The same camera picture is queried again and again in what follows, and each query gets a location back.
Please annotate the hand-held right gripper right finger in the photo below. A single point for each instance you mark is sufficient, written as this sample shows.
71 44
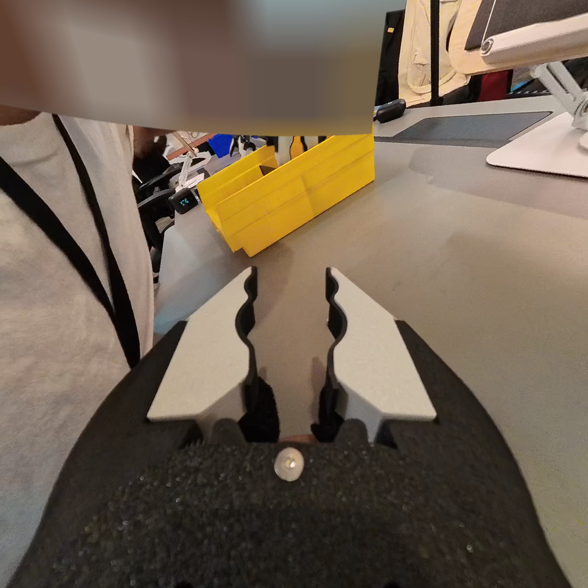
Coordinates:
376 367

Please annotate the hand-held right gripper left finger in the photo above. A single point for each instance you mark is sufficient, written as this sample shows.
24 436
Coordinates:
206 367

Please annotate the yellow plastic bin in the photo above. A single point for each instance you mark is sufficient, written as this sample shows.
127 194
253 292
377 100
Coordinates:
275 206

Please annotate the grey desk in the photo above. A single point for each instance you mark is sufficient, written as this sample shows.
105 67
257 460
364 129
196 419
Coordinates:
459 298

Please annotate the grey desk mat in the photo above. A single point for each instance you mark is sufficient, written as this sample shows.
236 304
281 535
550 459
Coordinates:
459 126

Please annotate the small black digital clock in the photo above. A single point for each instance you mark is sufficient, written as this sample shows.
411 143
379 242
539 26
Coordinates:
183 202

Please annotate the black office chair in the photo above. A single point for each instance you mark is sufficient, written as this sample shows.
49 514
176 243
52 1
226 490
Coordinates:
151 202

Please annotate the person's white shirt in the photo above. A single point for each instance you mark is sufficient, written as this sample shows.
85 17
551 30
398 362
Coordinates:
46 275

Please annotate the wooden rod on white base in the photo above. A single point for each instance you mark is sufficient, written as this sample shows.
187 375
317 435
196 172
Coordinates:
186 165

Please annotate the black bin divider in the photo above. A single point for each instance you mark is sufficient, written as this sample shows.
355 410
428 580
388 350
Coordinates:
266 170

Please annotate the blue plastic bin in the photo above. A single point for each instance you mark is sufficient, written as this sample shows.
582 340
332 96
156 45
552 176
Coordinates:
223 144

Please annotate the black and white gripper tool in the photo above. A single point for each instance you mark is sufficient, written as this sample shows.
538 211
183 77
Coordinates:
243 144

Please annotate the black case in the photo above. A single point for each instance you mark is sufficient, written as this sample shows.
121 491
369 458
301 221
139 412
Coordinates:
390 110

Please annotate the white monitor stand base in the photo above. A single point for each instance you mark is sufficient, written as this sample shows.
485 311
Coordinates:
537 151

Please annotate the red bag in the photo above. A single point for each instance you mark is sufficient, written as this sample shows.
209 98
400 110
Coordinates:
496 85

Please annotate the beige jacket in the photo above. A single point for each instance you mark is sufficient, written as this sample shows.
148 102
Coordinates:
415 55

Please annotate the black pole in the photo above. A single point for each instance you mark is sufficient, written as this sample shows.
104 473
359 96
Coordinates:
436 46

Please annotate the monitor with wooden frame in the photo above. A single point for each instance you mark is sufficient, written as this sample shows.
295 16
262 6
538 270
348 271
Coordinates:
528 18

